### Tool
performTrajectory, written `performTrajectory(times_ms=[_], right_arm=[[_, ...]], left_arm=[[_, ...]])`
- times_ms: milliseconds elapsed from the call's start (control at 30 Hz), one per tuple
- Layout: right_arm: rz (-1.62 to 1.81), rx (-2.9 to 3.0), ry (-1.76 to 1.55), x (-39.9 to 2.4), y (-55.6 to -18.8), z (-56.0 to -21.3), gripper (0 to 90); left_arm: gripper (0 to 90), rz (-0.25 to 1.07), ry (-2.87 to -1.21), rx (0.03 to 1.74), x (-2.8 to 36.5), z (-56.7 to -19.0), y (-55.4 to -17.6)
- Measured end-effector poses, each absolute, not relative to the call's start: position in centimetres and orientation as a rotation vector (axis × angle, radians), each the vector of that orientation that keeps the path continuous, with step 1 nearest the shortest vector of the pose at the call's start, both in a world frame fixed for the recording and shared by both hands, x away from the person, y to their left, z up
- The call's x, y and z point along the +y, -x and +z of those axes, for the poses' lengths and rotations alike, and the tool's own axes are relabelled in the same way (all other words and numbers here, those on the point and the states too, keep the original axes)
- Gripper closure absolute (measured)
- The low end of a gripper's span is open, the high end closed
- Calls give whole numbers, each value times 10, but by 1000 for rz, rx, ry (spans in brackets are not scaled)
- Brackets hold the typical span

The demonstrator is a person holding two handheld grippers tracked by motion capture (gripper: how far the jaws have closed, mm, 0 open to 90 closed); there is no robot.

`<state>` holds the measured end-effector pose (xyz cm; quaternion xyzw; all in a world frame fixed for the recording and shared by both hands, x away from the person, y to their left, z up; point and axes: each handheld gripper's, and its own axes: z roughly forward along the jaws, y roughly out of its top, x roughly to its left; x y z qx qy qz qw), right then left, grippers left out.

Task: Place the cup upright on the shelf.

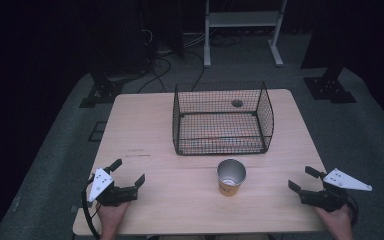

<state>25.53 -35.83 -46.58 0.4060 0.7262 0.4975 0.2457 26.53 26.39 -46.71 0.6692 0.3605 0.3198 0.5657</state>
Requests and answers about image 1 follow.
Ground person's right hand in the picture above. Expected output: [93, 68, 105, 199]
[314, 204, 355, 240]

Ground person's left hand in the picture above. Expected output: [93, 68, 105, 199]
[96, 201, 132, 240]

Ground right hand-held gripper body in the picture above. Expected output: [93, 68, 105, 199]
[299, 167, 373, 213]

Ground black wire basket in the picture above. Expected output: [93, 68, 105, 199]
[171, 80, 275, 157]

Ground white metal stand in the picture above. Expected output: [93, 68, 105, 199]
[203, 0, 288, 69]

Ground black stand base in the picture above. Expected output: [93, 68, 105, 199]
[78, 68, 125, 109]
[302, 65, 358, 105]

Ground black floor cables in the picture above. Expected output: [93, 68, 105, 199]
[135, 28, 243, 95]

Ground metal cup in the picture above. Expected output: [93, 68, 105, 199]
[216, 158, 248, 198]

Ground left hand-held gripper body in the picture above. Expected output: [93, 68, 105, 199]
[87, 167, 140, 208]

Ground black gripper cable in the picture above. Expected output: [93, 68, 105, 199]
[81, 178, 102, 240]

